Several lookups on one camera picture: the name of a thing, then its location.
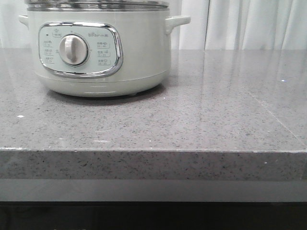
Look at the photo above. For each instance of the glass pot lid steel rim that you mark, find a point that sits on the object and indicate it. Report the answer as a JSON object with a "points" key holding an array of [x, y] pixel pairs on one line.
{"points": [[95, 5]]}

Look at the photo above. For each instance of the pale green electric cooking pot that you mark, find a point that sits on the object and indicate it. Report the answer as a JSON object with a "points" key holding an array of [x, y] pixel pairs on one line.
{"points": [[101, 53]]}

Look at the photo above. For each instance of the white curtain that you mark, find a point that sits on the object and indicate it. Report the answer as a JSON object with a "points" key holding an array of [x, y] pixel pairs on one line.
{"points": [[214, 25]]}

